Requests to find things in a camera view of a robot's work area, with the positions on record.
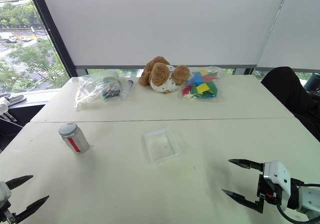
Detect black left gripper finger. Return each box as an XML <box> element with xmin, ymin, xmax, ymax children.
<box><xmin>5</xmin><ymin>175</ymin><xmax>34</xmax><ymax>191</ymax></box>
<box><xmin>13</xmin><ymin>195</ymin><xmax>50</xmax><ymax>223</ymax></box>

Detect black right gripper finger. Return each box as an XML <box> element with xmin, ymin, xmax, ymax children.
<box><xmin>221</xmin><ymin>189</ymin><xmax>265</xmax><ymax>214</ymax></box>
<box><xmin>228</xmin><ymin>159</ymin><xmax>265</xmax><ymax>172</ymax></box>

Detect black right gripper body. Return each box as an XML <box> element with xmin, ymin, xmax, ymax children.
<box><xmin>256</xmin><ymin>173</ymin><xmax>284</xmax><ymax>206</ymax></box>

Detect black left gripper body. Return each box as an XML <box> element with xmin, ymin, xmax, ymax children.
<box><xmin>0</xmin><ymin>201</ymin><xmax>18</xmax><ymax>224</ymax></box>

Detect white jar with red label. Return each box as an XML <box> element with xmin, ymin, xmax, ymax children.
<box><xmin>58</xmin><ymin>123</ymin><xmax>91</xmax><ymax>155</ymax></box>

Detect clear plastic tray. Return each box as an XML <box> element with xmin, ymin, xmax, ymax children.
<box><xmin>143</xmin><ymin>128</ymin><xmax>182</xmax><ymax>164</ymax></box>

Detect black sandals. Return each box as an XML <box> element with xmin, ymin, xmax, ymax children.
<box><xmin>0</xmin><ymin>93</ymin><xmax>27</xmax><ymax>108</ymax></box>

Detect clear bag of colourful blocks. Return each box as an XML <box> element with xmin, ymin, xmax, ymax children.
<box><xmin>181</xmin><ymin>65</ymin><xmax>226</xmax><ymax>103</ymax></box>

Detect dark teal round object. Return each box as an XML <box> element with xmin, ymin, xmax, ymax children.
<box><xmin>303</xmin><ymin>72</ymin><xmax>320</xmax><ymax>98</ymax></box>

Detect clear bag of small items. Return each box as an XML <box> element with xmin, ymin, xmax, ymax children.
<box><xmin>74</xmin><ymin>70</ymin><xmax>124</xmax><ymax>110</ymax></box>

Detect brown teddy bear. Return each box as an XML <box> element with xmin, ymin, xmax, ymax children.
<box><xmin>138</xmin><ymin>56</ymin><xmax>192</xmax><ymax>94</ymax></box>

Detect white roll in bag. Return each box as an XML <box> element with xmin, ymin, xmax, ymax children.
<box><xmin>100</xmin><ymin>70</ymin><xmax>121</xmax><ymax>82</ymax></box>

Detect narrow white roller blind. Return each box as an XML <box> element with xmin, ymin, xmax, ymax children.
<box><xmin>256</xmin><ymin>0</ymin><xmax>320</xmax><ymax>73</ymax></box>

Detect clear plastic syringe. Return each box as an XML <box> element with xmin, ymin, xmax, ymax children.
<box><xmin>120</xmin><ymin>79</ymin><xmax>135</xmax><ymax>101</ymax></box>

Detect large white roller blind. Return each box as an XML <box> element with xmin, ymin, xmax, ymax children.
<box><xmin>37</xmin><ymin>0</ymin><xmax>291</xmax><ymax>69</ymax></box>

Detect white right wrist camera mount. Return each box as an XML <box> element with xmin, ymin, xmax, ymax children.
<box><xmin>262</xmin><ymin>160</ymin><xmax>293</xmax><ymax>209</ymax></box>

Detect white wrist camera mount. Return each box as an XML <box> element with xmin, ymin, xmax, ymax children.
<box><xmin>262</xmin><ymin>160</ymin><xmax>293</xmax><ymax>209</ymax></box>
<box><xmin>0</xmin><ymin>181</ymin><xmax>13</xmax><ymax>209</ymax></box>

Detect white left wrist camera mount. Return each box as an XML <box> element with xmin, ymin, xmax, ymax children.
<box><xmin>0</xmin><ymin>181</ymin><xmax>13</xmax><ymax>209</ymax></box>

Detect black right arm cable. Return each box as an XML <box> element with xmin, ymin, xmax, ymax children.
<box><xmin>275</xmin><ymin>178</ymin><xmax>320</xmax><ymax>224</ymax></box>

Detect black window frame post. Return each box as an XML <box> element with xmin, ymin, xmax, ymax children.
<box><xmin>25</xmin><ymin>0</ymin><xmax>79</xmax><ymax>78</ymax></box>

